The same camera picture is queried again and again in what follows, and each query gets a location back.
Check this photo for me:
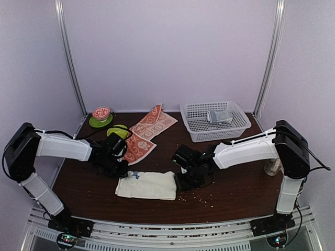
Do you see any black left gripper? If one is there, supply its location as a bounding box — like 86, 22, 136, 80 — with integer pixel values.
98, 154, 128, 178

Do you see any white towel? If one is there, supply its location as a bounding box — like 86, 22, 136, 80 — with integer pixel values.
115, 171, 177, 201

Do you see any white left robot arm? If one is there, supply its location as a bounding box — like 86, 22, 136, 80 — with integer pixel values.
2, 122, 128, 232

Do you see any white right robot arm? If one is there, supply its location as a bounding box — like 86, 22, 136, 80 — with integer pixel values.
172, 120, 310, 231

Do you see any green bowl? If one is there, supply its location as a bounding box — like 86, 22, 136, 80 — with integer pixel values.
106, 124, 128, 139

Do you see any orange patterned towel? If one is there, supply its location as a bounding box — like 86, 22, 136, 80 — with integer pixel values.
123, 104, 178, 166

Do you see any green plate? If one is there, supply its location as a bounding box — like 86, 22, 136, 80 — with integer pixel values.
89, 114, 113, 128

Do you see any red patterned bowl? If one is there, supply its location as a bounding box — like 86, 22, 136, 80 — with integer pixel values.
92, 106, 111, 121

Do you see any white plastic basket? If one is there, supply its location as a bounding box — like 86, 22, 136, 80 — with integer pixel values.
180, 101, 251, 143

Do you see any rolled grey towel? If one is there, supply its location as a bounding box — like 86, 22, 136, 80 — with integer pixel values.
206, 110, 233, 123

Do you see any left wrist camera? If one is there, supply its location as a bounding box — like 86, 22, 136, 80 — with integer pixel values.
104, 132, 128, 158

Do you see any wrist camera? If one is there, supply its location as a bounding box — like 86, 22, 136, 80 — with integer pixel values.
171, 144, 202, 169
104, 132, 128, 158

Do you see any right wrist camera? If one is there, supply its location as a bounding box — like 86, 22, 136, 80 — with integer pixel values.
171, 144, 202, 169

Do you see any aluminium front rail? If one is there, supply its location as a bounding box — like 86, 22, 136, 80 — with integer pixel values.
18, 207, 326, 250

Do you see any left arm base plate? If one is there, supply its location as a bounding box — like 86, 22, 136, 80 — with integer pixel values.
48, 218, 94, 237

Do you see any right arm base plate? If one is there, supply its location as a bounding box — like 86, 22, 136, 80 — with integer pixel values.
250, 214, 295, 236

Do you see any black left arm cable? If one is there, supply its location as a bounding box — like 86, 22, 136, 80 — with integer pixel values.
2, 128, 134, 184

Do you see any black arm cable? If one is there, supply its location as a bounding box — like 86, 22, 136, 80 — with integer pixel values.
2, 128, 134, 184
277, 130, 332, 244

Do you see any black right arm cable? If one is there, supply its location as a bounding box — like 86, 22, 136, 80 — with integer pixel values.
277, 130, 332, 244

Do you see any left aluminium post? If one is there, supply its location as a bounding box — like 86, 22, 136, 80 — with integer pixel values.
54, 0, 88, 117

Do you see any aluminium post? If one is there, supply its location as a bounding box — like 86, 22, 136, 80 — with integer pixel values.
54, 0, 88, 117
253, 0, 286, 120

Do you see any right aluminium post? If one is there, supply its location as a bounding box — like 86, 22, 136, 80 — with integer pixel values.
253, 0, 286, 120

